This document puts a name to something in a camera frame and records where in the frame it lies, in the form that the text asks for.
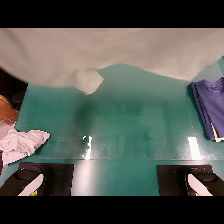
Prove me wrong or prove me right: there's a white T-shirt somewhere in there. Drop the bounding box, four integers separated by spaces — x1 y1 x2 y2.
0 28 224 96

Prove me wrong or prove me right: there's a white garment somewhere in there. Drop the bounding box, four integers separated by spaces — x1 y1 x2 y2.
0 128 52 167

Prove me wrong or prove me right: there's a blue T-shirt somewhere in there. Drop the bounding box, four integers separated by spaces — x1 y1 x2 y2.
189 76 224 142

